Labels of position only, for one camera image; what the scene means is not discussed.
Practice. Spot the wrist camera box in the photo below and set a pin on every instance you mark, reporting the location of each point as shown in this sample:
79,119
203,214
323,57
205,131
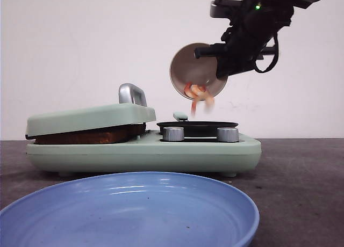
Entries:
224,8

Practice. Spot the mint green breakfast maker lid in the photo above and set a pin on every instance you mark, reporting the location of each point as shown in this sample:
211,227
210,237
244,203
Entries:
131,109

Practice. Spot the black round frying pan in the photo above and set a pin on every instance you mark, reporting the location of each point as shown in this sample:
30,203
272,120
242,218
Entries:
195,128

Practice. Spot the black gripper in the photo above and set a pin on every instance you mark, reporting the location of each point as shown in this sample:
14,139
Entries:
251,41

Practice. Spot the left silver control knob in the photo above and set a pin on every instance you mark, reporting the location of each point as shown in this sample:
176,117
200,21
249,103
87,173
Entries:
173,134

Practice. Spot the blue round plate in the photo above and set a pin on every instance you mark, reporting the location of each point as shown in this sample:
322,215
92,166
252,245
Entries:
132,209

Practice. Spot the beige ribbed bowl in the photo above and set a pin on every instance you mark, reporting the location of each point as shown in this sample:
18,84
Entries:
185,68

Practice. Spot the silver control knob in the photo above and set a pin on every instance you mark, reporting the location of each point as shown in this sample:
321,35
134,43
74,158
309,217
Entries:
227,134
173,134

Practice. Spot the mint green breakfast maker base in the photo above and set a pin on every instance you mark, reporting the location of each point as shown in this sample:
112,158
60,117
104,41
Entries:
149,153

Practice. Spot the right silver control knob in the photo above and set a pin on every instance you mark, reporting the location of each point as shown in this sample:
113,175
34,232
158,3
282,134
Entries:
227,134

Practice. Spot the white bread slice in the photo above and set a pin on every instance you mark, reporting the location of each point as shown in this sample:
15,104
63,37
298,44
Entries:
131,130
85,138

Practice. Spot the pink shrimp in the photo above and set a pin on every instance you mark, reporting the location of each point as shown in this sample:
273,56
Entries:
209,101
193,90

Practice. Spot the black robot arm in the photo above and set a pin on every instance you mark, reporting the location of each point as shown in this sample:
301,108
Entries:
252,33

